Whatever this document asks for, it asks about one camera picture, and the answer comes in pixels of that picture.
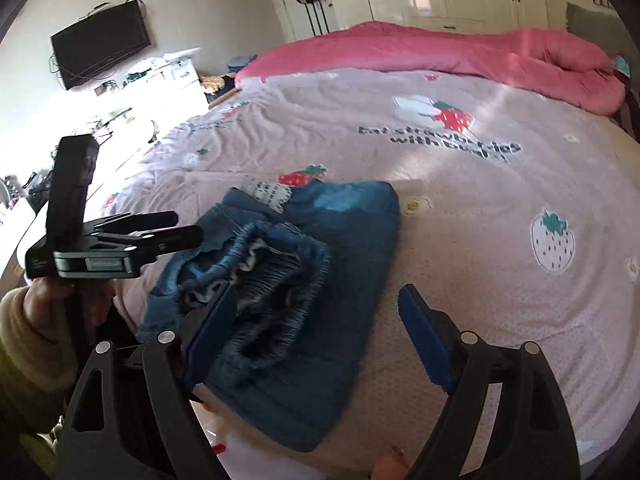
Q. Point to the pink quilt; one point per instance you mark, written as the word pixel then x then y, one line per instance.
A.
pixel 450 50

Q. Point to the striped pillow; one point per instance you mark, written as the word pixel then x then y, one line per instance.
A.
pixel 631 110

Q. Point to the person's left hand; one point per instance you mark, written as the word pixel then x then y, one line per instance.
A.
pixel 47 310

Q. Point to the black wall television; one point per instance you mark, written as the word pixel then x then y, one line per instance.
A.
pixel 100 45

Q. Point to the person's left forearm cream sleeve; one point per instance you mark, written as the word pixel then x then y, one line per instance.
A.
pixel 30 370

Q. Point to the grey headboard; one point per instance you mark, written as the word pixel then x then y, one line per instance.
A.
pixel 590 30

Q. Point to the white desk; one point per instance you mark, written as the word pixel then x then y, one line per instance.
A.
pixel 160 95

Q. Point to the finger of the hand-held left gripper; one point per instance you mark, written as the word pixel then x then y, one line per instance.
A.
pixel 170 241
pixel 145 221

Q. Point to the teal small cloth item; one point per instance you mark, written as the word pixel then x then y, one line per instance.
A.
pixel 621 65

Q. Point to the brown patterned cloth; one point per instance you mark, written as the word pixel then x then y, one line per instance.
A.
pixel 217 83

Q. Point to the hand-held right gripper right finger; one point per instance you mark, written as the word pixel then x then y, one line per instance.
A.
pixel 425 340

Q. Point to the blue container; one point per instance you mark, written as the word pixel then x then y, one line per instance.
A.
pixel 241 64

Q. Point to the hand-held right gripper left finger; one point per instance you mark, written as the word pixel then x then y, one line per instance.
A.
pixel 215 330

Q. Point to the pink strawberry printed blanket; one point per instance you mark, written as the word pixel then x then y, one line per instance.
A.
pixel 500 260

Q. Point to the blue denim pants lace trim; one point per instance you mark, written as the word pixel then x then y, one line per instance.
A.
pixel 340 260

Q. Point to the white door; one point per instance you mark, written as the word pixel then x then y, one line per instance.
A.
pixel 305 15

